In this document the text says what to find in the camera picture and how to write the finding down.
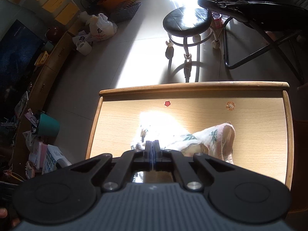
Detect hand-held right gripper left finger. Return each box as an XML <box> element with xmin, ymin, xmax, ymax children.
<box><xmin>70</xmin><ymin>140</ymin><xmax>154</xmax><ymax>193</ymax></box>

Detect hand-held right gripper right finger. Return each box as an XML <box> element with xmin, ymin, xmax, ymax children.
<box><xmin>153</xmin><ymin>140</ymin><xmax>238</xmax><ymax>193</ymax></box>

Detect white floral garment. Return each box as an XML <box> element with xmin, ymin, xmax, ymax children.
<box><xmin>131</xmin><ymin>112</ymin><xmax>236</xmax><ymax>165</ymax></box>

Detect person's left hand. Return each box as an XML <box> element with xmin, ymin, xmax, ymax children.
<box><xmin>0</xmin><ymin>208</ymin><xmax>21</xmax><ymax>229</ymax></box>

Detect blue and white box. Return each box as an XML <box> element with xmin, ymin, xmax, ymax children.
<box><xmin>42</xmin><ymin>144</ymin><xmax>73</xmax><ymax>174</ymax></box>

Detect teal bucket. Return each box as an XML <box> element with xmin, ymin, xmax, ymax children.
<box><xmin>37</xmin><ymin>112</ymin><xmax>60</xmax><ymax>138</ymax></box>

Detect low wooden table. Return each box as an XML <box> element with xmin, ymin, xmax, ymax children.
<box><xmin>86</xmin><ymin>82</ymin><xmax>294</xmax><ymax>191</ymax></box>

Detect white mug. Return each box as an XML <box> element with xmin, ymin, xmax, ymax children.
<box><xmin>76</xmin><ymin>40</ymin><xmax>92</xmax><ymax>56</ymax></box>

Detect wooden tv cabinet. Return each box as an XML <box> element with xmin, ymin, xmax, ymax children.
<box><xmin>13</xmin><ymin>30</ymin><xmax>78</xmax><ymax>174</ymax></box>

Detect white plastic bag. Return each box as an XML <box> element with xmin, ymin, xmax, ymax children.
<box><xmin>90</xmin><ymin>13</ymin><xmax>118</xmax><ymax>42</ymax></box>

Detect dark television screen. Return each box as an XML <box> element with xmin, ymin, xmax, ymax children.
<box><xmin>0</xmin><ymin>19</ymin><xmax>46</xmax><ymax>117</ymax></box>

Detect patterned white bag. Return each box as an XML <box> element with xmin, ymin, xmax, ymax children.
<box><xmin>72</xmin><ymin>31</ymin><xmax>93</xmax><ymax>46</ymax></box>

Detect round black stool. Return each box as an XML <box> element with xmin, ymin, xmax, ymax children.
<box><xmin>163</xmin><ymin>7</ymin><xmax>221</xmax><ymax>83</ymax></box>

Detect yellow sponge toy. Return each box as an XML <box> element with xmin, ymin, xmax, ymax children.
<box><xmin>34</xmin><ymin>51</ymin><xmax>50</xmax><ymax>67</ymax></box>

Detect pink toy basket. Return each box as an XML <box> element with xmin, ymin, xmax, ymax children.
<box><xmin>212</xmin><ymin>14</ymin><xmax>224</xmax><ymax>30</ymax></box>

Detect dark red jar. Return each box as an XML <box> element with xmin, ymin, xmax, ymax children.
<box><xmin>46</xmin><ymin>27</ymin><xmax>60</xmax><ymax>40</ymax></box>

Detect black folding chair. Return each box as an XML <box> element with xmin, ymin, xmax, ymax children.
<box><xmin>197</xmin><ymin>0</ymin><xmax>308</xmax><ymax>85</ymax></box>

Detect yellow storage boxes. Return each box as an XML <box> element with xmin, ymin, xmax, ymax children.
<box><xmin>2</xmin><ymin>0</ymin><xmax>80</xmax><ymax>26</ymax></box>

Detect dark wire basket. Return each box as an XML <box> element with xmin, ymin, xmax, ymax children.
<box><xmin>110</xmin><ymin>1</ymin><xmax>142</xmax><ymax>24</ymax></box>

